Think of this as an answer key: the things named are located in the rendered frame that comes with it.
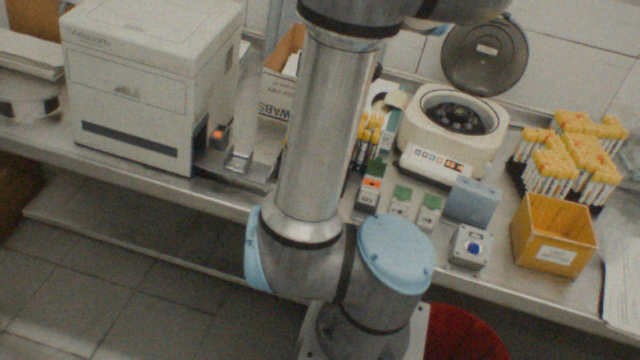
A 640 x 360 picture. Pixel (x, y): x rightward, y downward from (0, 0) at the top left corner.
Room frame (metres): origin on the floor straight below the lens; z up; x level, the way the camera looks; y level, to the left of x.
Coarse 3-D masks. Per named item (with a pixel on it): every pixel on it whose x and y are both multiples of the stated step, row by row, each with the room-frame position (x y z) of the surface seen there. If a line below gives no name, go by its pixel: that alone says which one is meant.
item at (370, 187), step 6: (366, 174) 1.01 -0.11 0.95; (366, 180) 0.99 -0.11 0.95; (372, 180) 0.99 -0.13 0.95; (378, 180) 1.00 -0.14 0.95; (366, 186) 0.97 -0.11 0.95; (372, 186) 0.97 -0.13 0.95; (378, 186) 0.98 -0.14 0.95; (360, 192) 0.97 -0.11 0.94; (366, 192) 0.96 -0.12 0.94; (372, 192) 0.96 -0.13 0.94; (378, 192) 0.97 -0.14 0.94; (360, 198) 0.97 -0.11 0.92; (366, 198) 0.96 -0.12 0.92; (372, 198) 0.96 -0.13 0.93; (372, 204) 0.96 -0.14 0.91
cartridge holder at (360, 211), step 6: (360, 186) 1.02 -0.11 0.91; (378, 198) 0.99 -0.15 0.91; (354, 204) 0.97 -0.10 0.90; (360, 204) 0.96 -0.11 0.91; (366, 204) 0.96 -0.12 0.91; (378, 204) 0.99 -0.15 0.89; (354, 210) 0.96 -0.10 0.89; (360, 210) 0.96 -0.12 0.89; (366, 210) 0.96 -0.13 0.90; (372, 210) 0.96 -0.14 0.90; (354, 216) 0.94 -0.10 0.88; (360, 216) 0.94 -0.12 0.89; (366, 216) 0.95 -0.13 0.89
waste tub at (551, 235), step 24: (528, 192) 1.04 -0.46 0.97; (528, 216) 0.96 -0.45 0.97; (552, 216) 1.03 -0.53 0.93; (576, 216) 1.03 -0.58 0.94; (528, 240) 0.91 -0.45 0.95; (552, 240) 0.91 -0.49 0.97; (576, 240) 0.99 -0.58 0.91; (528, 264) 0.91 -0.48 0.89; (552, 264) 0.91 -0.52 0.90; (576, 264) 0.90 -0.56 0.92
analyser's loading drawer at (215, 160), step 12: (204, 156) 1.00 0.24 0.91; (216, 156) 1.01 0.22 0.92; (228, 156) 0.99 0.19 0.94; (240, 156) 1.02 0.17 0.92; (252, 156) 1.01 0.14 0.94; (204, 168) 0.97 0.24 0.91; (216, 168) 0.97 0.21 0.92; (228, 168) 0.97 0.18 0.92; (240, 168) 0.99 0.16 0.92; (252, 168) 1.00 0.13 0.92; (264, 168) 1.00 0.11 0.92; (276, 168) 1.01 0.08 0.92; (252, 180) 0.96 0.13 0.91; (264, 180) 0.96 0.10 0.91
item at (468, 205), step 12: (456, 180) 1.03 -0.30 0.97; (468, 180) 1.03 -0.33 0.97; (456, 192) 1.01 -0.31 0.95; (468, 192) 1.00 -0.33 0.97; (480, 192) 1.00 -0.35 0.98; (492, 192) 1.01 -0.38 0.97; (444, 204) 1.05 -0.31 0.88; (456, 204) 1.01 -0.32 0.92; (468, 204) 1.00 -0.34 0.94; (480, 204) 1.00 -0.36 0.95; (492, 204) 0.99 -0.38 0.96; (444, 216) 1.01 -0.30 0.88; (456, 216) 1.00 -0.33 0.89; (468, 216) 1.00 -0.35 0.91; (480, 216) 0.99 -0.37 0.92; (492, 216) 0.99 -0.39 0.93; (480, 228) 0.99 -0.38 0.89
